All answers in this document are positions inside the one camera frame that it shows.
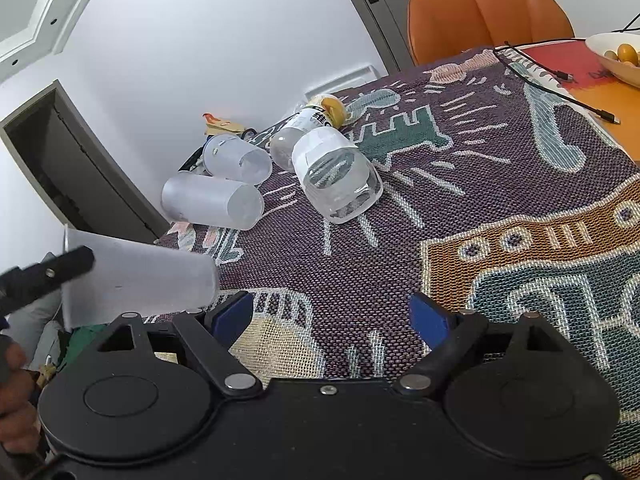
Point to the patterned woven blanket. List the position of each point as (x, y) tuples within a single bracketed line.
[(450, 210)]

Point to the green cloth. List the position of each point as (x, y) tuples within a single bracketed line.
[(75, 346)]

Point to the clear glass with white label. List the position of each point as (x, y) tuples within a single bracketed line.
[(339, 176)]

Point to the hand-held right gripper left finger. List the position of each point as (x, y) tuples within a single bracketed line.
[(234, 311)]

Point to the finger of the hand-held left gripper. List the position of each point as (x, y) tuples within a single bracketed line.
[(56, 271)]

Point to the orange leather chair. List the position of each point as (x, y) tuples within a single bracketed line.
[(487, 17)]

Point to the person's left hand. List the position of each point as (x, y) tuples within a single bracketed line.
[(15, 400)]

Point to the white bowl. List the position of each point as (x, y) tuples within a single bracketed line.
[(616, 60)]

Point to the frosted plastic cup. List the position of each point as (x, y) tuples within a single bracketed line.
[(235, 158), (145, 280), (210, 201)]

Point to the yellow fruit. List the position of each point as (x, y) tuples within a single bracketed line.
[(610, 55), (627, 53)]

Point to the orange yellow snack packet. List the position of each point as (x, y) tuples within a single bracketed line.
[(219, 123)]

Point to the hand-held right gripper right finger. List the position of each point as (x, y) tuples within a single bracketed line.
[(426, 316)]

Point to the clear bottle with yellow cap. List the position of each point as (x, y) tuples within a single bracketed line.
[(303, 133)]

